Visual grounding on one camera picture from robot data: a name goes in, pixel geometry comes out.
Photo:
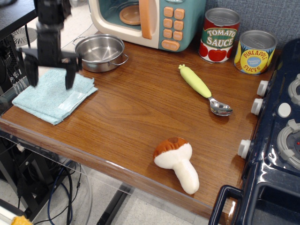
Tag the black desk at left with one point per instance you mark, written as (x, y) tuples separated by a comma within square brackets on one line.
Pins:
[(15, 14)]

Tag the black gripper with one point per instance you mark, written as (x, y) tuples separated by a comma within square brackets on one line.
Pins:
[(48, 53)]

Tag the light blue towel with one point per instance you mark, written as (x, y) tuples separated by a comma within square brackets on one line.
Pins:
[(50, 100)]

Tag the yellow fuzzy object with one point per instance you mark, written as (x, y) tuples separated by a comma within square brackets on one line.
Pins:
[(20, 220)]

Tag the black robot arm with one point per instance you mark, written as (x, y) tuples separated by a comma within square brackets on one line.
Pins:
[(51, 16)]

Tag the toy microwave teal cream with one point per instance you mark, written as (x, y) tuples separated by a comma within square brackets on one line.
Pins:
[(168, 25)]

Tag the small steel pot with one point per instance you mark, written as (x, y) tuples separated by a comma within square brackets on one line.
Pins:
[(100, 52)]

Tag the green handled metal spoon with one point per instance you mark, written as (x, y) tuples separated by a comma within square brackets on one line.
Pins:
[(194, 81)]

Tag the tomato sauce can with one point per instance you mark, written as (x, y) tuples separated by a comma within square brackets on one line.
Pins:
[(220, 29)]

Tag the dark blue toy stove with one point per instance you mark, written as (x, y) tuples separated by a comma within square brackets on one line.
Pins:
[(270, 193)]

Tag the pineapple slices can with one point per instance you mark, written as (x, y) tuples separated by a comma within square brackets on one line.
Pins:
[(255, 51)]

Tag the plush mushroom toy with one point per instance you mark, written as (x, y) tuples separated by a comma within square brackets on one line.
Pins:
[(175, 154)]

